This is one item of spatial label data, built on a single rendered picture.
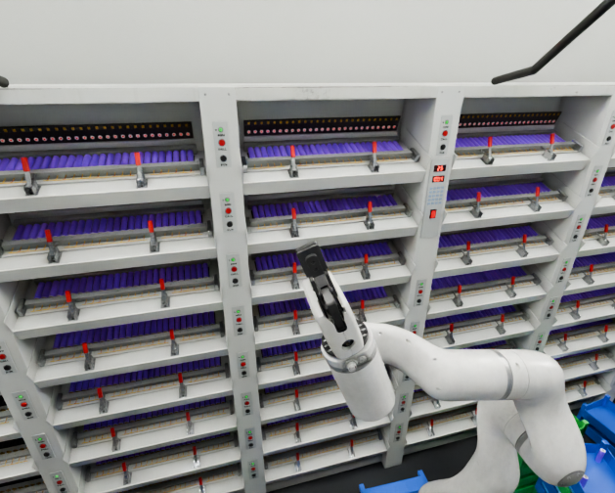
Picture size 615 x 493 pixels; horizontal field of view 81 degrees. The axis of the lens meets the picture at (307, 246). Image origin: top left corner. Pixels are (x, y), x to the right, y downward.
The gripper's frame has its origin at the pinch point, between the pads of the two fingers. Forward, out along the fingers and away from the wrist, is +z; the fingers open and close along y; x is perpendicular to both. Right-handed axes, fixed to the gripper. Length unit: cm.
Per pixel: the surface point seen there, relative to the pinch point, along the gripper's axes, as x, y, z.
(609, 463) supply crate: 77, 25, -154
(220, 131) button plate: -8, 62, 13
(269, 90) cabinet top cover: 9, 63, 17
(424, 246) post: 41, 66, -52
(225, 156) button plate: -10, 62, 6
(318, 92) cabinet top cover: 21, 64, 12
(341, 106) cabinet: 32, 85, 2
